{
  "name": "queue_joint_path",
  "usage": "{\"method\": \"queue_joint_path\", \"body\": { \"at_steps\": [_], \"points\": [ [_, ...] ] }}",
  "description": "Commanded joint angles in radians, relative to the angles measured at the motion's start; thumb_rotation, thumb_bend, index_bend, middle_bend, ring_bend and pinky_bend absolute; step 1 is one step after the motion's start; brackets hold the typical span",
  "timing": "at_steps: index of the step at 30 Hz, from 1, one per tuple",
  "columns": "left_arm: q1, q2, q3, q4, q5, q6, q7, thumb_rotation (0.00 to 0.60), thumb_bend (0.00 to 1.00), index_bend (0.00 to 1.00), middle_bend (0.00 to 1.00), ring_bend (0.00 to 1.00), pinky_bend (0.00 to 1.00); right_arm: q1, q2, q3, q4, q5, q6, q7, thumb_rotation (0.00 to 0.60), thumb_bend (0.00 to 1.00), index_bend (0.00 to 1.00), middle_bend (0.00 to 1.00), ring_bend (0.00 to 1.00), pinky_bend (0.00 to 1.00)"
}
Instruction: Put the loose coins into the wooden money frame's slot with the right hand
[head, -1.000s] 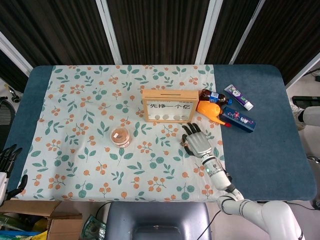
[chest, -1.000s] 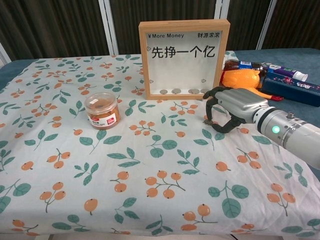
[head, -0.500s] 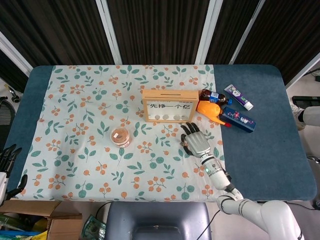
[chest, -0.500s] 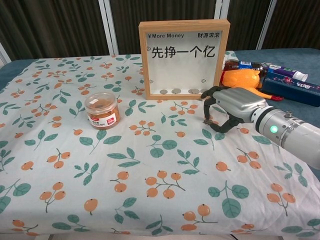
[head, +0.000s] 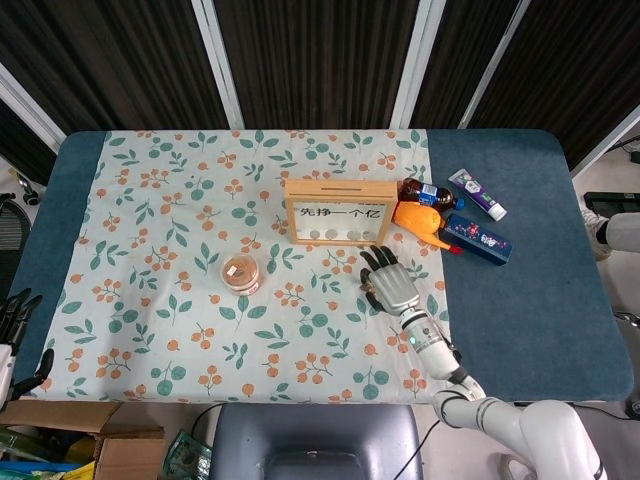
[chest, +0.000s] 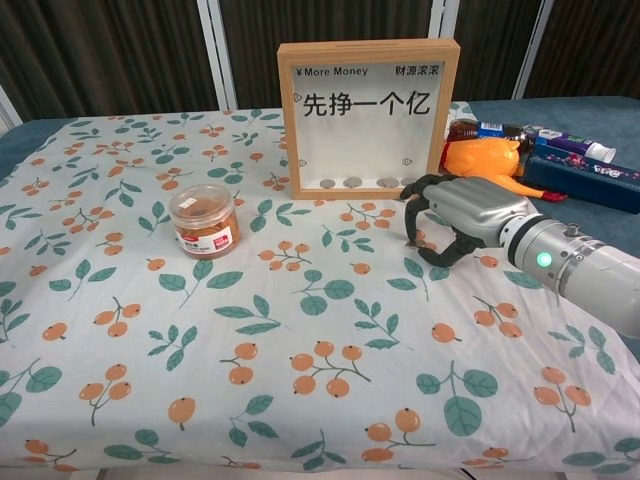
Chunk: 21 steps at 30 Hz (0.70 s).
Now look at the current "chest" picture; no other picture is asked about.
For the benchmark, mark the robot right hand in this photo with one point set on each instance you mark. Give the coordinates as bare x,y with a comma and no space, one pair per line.
475,210

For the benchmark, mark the orange rubber chicken toy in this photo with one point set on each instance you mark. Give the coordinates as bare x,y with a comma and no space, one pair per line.
480,157

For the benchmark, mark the cola bottle blue label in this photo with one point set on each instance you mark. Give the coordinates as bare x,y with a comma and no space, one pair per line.
462,131

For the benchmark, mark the dark blue toothpaste box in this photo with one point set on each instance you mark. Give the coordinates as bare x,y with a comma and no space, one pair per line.
590,182

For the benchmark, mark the purple toothpaste tube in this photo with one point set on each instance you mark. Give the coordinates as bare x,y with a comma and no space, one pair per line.
575,145

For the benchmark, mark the floral print tablecloth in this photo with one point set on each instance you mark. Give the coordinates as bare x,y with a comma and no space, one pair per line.
250,300

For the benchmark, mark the clear jar orange contents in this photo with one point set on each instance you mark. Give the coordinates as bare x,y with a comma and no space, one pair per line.
205,225

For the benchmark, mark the dark slatted partition screen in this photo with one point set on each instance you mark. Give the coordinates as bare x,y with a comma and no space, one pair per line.
125,50

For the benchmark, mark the wooden coin box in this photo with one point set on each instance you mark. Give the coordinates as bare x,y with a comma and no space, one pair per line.
370,140

